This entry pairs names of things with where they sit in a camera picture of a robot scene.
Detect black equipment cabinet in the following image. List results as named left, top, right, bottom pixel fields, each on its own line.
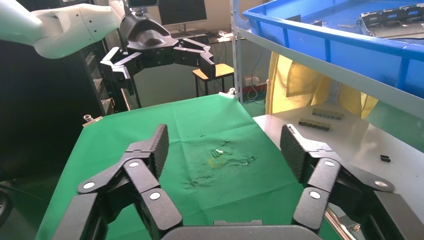
left=0, top=34, right=142, bottom=182

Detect black computer monitor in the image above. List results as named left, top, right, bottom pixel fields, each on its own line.
left=157, top=0, right=208, bottom=27

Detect green cloth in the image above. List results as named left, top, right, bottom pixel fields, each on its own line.
left=34, top=93, right=342, bottom=240

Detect white power cable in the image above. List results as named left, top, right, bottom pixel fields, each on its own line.
left=246, top=84, right=267, bottom=105

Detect perforated white shelf post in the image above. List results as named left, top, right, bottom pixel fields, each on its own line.
left=230, top=0, right=245, bottom=104

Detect wooden seat stool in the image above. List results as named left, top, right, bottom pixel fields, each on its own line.
left=192, top=63, right=235, bottom=98

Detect dark keyboard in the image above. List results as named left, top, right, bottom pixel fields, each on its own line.
left=170, top=29, right=210, bottom=38

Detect blue plastic bin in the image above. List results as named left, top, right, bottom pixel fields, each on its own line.
left=242, top=0, right=424, bottom=99

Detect silver binder clip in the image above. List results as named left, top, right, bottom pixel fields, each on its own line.
left=218, top=87, right=238, bottom=100
left=82, top=114, right=104, bottom=128

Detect yellow fabric bag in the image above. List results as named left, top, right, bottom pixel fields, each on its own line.
left=264, top=51, right=379, bottom=120

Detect grey connector strip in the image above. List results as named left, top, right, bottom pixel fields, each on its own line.
left=298, top=118, right=332, bottom=132
left=311, top=107, right=346, bottom=121

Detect white metal shelf board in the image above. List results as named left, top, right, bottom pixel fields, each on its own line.
left=235, top=25, right=424, bottom=119

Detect silver sheet metal bracket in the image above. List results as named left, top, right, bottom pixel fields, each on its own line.
left=359, top=3, right=424, bottom=39

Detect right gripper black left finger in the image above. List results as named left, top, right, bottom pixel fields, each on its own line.
left=51, top=124, right=184, bottom=240

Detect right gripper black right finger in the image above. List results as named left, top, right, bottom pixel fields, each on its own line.
left=279, top=124, right=424, bottom=240

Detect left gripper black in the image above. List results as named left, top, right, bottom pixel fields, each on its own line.
left=100, top=13, right=217, bottom=97

